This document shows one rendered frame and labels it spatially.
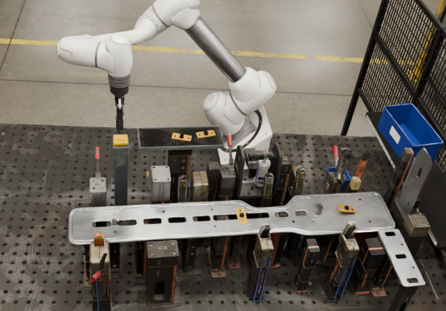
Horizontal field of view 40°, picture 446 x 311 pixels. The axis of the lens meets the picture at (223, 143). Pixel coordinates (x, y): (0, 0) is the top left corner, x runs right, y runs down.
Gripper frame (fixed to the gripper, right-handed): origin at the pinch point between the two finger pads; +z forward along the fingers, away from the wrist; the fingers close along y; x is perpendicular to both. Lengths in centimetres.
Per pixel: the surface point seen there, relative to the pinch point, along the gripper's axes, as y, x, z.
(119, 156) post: 3.8, -0.4, 15.6
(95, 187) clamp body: 19.2, -10.7, 19.1
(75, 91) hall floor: -191, -28, 124
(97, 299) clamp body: 58, -11, 42
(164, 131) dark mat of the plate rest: -4.0, 19.5, 8.8
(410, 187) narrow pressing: 33, 123, 12
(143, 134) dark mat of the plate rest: -2.5, 10.4, 8.8
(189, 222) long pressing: 35, 27, 25
